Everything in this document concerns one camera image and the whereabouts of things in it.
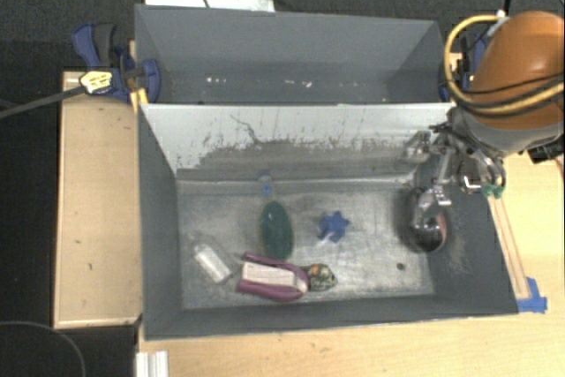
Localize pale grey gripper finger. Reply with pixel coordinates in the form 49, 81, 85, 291
433, 185, 454, 236
410, 186, 437, 232

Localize black shiny cup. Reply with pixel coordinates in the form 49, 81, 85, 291
396, 186, 450, 255

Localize blue star toy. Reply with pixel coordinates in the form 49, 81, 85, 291
316, 210, 352, 245

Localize dark mottled ball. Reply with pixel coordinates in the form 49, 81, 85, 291
306, 262, 339, 293

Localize green bottle with blue cap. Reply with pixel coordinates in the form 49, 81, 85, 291
256, 169, 296, 260

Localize grey metal bin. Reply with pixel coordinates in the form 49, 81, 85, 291
132, 3, 520, 341

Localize purple and white packet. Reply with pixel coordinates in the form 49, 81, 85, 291
236, 251, 311, 303

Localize clear plastic bottle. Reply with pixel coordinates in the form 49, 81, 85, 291
192, 243, 233, 284

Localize pale wood board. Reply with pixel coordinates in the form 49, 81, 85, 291
52, 71, 145, 330

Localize black cylinder on white bracket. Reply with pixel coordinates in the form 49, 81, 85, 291
459, 174, 484, 195

